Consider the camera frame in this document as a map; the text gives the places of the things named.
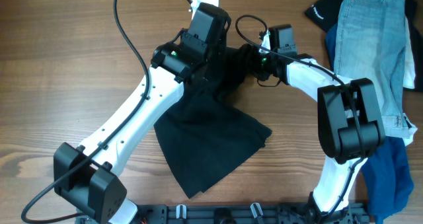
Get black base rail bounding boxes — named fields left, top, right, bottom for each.
left=75, top=202, right=371, bottom=224

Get light blue denim jeans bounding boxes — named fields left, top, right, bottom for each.
left=334, top=0, right=410, bottom=138

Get blue garment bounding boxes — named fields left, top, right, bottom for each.
left=325, top=22, right=415, bottom=224

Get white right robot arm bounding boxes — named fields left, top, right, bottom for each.
left=254, top=24, right=385, bottom=223

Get black shorts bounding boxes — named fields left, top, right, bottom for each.
left=154, top=44, right=272, bottom=198

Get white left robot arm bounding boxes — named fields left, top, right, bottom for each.
left=54, top=3, right=231, bottom=223

